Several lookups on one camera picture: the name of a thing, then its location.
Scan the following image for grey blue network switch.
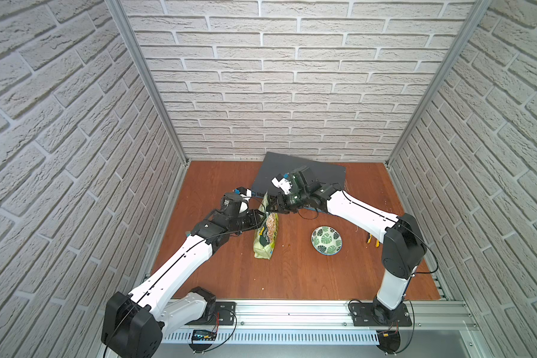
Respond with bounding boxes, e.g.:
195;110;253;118
252;152;346;213

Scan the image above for green leaf pattern bowl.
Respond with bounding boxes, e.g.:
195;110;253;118
311;226;343;256

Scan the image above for small green circuit board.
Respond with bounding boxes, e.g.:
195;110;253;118
191;330;217;342

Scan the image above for aluminium front rail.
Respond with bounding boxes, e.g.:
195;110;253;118
160;299;480;332

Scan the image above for green oats bag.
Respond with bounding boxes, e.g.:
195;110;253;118
253;193;279;260

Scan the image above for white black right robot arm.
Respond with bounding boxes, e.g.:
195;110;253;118
267;184;428;311

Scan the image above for aluminium corner post right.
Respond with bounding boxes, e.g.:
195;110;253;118
386;0;492;170

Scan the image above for round black connector box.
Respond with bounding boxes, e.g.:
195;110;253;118
377;331;401;355

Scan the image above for aluminium corner post left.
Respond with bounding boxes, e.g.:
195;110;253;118
104;0;189;166

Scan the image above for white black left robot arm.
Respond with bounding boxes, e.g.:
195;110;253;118
101;209;265;357

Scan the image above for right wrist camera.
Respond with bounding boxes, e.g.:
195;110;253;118
270;166;321;195

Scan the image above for yellow handled pliers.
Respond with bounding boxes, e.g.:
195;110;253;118
366;235;380;248

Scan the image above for aluminium corner post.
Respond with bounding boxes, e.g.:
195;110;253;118
104;0;189;166
386;0;492;170

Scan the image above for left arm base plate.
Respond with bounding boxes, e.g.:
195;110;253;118
186;301;237;327

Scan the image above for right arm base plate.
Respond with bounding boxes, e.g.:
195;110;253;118
348;301;413;328

